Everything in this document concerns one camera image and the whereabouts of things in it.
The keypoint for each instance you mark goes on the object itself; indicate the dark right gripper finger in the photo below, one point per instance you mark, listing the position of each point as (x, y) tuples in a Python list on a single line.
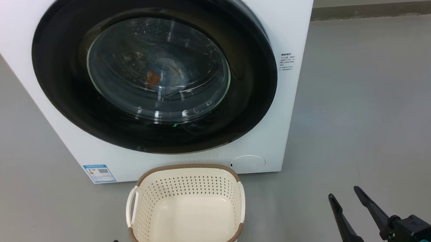
[(379, 215), (344, 228)]

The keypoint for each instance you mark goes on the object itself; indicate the black round glass washer door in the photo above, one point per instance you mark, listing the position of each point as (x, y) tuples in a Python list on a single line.
[(70, 99)]

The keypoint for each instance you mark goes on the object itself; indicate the blue cartoon print garment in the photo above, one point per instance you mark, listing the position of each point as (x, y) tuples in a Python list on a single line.
[(165, 74)]

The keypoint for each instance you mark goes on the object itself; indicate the cream perforated laundry basket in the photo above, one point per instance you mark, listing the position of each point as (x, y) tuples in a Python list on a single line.
[(187, 218)]

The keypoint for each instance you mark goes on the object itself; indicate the white front-load washing machine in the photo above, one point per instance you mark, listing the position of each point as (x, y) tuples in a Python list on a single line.
[(291, 21)]

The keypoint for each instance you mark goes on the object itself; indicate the blue energy label sticker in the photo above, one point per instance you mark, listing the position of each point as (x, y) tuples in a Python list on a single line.
[(99, 173)]

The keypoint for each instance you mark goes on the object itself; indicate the round white filter cover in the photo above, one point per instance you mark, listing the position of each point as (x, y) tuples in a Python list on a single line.
[(248, 163)]

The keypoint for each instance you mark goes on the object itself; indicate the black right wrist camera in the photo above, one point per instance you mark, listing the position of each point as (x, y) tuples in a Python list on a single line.
[(415, 230)]

